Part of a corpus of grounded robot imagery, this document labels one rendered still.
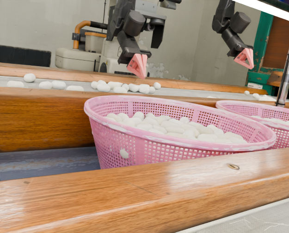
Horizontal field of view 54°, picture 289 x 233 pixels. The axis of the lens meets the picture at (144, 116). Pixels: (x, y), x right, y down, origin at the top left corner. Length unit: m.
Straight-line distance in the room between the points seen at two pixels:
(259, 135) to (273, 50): 1.13
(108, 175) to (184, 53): 3.24
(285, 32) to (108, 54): 0.85
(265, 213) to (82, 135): 0.34
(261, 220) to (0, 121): 0.36
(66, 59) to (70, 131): 1.19
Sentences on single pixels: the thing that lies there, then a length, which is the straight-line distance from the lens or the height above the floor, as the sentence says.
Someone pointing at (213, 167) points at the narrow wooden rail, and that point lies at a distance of 0.24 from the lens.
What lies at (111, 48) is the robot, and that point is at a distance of 1.46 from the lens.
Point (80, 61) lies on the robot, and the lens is 1.68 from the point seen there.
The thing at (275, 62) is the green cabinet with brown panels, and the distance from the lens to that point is 1.54.
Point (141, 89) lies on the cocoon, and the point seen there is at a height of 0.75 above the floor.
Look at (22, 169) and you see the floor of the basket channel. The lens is 0.41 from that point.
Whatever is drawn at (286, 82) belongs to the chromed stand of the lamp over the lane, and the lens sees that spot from 0.84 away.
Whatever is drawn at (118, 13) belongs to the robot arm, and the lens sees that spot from 1.04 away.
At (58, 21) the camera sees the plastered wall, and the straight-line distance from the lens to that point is 2.83.
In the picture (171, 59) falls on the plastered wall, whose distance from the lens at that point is 3.31.
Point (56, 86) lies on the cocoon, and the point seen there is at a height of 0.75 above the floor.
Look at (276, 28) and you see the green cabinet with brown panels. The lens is 1.57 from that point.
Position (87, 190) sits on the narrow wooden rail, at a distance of 0.17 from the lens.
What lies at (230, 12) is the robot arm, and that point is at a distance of 1.31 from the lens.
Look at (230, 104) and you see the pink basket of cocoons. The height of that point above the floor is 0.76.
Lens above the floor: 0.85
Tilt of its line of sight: 12 degrees down
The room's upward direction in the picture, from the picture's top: 9 degrees clockwise
